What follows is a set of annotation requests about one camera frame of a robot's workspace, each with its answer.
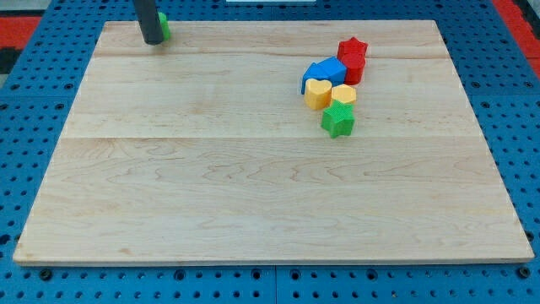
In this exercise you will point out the green star block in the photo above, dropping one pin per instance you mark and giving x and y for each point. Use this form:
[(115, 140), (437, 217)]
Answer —
[(338, 119)]

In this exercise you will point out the red star block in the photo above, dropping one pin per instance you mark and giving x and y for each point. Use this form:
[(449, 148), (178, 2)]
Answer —
[(351, 46)]

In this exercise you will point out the light wooden board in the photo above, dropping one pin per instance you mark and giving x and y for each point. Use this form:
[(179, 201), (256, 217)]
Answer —
[(202, 151)]

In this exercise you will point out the yellow heart block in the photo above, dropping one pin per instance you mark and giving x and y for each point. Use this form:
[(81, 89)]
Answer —
[(317, 94)]

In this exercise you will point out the yellow hexagon block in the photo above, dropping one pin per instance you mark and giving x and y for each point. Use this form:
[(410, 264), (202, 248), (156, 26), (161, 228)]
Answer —
[(344, 94)]

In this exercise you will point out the blue arrow block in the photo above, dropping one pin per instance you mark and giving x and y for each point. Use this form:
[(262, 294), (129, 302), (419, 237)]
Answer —
[(314, 71)]

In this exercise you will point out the blue pentagon block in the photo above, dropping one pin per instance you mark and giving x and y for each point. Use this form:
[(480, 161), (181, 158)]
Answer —
[(334, 69)]

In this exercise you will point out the red cylinder block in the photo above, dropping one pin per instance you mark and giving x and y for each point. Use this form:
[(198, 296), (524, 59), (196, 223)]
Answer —
[(354, 64)]

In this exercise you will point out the green block behind pointer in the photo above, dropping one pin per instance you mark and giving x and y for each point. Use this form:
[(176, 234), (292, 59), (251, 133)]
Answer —
[(164, 26)]

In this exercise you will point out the black cylindrical robot pointer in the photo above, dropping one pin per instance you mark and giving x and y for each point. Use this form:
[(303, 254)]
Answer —
[(149, 22)]

